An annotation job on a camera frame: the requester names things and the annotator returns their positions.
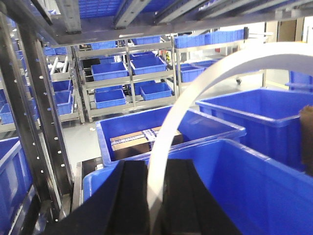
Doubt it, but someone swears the taped cardboard box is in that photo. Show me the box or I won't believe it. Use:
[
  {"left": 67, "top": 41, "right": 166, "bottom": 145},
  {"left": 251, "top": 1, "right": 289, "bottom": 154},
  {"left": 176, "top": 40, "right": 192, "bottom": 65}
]
[{"left": 110, "top": 126, "right": 183, "bottom": 161}]

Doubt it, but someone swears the blue bin at right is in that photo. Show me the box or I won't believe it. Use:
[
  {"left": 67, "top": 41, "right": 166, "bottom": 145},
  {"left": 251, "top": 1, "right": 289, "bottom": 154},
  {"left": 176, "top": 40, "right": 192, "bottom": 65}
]
[{"left": 196, "top": 88, "right": 313, "bottom": 171}]

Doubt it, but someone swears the white curved PVC pipe clamp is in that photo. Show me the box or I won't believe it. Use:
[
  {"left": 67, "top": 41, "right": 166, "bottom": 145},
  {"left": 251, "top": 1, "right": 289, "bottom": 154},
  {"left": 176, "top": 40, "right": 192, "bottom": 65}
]
[{"left": 147, "top": 42, "right": 313, "bottom": 235}]

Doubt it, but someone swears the blue bin with cardboard box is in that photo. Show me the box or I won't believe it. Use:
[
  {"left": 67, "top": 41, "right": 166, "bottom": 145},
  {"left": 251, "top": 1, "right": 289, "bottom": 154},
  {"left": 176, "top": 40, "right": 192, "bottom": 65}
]
[{"left": 96, "top": 106, "right": 246, "bottom": 167}]

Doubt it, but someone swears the stainless steel shelf rack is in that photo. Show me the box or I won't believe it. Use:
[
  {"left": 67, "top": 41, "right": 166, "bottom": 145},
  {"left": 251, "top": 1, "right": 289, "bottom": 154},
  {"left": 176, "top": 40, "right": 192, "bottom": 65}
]
[{"left": 0, "top": 0, "right": 313, "bottom": 235}]

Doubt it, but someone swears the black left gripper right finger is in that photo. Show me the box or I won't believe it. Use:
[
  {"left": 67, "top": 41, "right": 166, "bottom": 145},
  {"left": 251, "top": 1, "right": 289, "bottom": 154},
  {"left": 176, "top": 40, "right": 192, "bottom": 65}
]
[{"left": 161, "top": 159, "right": 241, "bottom": 235}]

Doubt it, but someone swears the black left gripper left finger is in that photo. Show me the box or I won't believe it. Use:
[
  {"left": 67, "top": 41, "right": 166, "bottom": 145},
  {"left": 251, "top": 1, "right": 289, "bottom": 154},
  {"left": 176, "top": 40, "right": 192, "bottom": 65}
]
[{"left": 43, "top": 161, "right": 149, "bottom": 235}]

